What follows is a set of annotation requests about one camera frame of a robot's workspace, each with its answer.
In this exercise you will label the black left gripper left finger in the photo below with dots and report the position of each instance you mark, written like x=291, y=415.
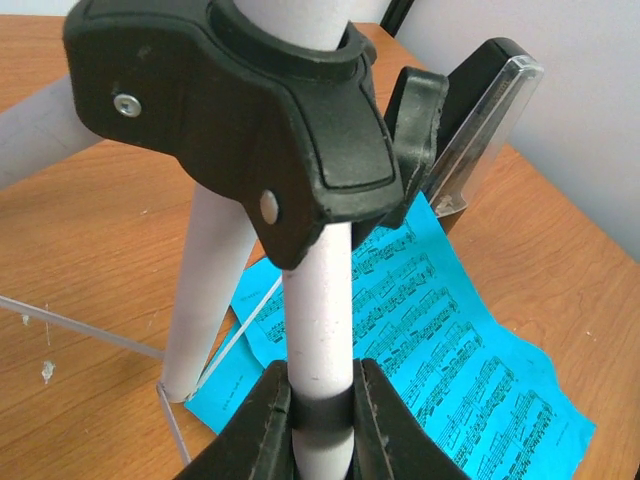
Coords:
x=256, y=442

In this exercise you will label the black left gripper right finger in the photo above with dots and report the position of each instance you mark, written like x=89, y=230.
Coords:
x=389, y=442

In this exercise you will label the blue sheet music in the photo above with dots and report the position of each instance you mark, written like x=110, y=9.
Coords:
x=216, y=402
x=488, y=399

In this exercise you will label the white tripod music stand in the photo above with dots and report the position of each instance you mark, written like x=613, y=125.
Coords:
x=292, y=134

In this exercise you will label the black metronome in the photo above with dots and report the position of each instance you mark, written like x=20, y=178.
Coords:
x=467, y=83

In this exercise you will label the black right frame post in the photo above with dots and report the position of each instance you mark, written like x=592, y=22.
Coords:
x=394, y=16

